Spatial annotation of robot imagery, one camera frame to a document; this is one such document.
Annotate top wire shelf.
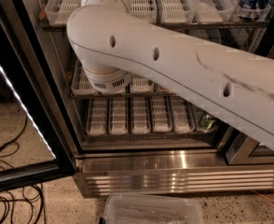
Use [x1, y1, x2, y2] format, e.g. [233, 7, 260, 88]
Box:
[40, 21, 269, 32]

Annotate wire shelf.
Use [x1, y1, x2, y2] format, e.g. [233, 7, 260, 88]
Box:
[69, 92, 178, 99]
[83, 132, 216, 142]
[40, 21, 269, 32]

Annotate green can bottom shelf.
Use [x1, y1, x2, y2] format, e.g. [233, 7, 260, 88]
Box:
[199, 112, 217, 133]

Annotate bottom wire shelf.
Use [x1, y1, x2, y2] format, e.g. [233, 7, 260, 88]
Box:
[83, 132, 216, 142]

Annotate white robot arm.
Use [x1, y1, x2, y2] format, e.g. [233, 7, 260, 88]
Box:
[66, 0, 274, 150]

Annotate open glass fridge door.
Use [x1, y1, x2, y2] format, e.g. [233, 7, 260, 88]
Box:
[0, 0, 75, 192]

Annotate middle wire shelf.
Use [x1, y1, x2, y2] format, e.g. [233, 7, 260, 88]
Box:
[69, 92, 178, 99]

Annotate black floor cables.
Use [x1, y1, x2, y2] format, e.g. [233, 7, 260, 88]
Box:
[0, 115, 46, 224]

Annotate stainless steel display fridge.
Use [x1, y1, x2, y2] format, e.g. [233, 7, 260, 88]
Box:
[12, 0, 274, 197]

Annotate right glass fridge door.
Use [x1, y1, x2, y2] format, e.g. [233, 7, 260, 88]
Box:
[226, 133, 274, 165]

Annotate clear plastic container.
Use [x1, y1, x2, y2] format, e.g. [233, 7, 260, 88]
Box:
[99, 193, 204, 224]

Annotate orange floor cable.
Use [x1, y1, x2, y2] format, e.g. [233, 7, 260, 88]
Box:
[252, 189, 274, 207]

